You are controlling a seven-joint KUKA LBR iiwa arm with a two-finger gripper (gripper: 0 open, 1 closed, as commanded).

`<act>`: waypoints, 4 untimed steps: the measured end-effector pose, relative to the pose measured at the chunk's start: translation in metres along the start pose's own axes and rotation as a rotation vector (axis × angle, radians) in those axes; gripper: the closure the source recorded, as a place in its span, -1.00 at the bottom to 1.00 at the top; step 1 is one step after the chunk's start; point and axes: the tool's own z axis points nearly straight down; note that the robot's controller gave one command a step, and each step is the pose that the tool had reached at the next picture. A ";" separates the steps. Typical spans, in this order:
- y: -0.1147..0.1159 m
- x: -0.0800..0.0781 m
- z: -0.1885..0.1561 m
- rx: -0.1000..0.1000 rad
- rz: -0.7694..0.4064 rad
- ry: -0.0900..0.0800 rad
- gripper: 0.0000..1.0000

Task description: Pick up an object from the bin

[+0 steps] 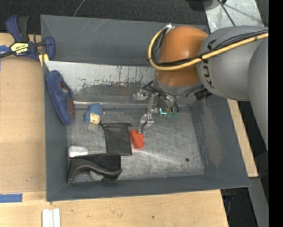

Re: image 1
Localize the grey metal bin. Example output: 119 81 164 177
40 14 251 202

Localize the red toy block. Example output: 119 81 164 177
129 129 145 150

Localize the blue knitted toy doll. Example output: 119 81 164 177
83 103 106 125

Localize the blue oval cloth slipper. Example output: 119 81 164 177
45 70 75 126

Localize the black flat cloth pouch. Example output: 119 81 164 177
100 122 134 157

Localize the black cylinder on white bracket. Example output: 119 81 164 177
195 89 212 101

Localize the small white plastic object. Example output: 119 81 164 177
68 146 89 158

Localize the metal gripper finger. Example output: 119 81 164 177
142 115 155 134
138 113 150 134

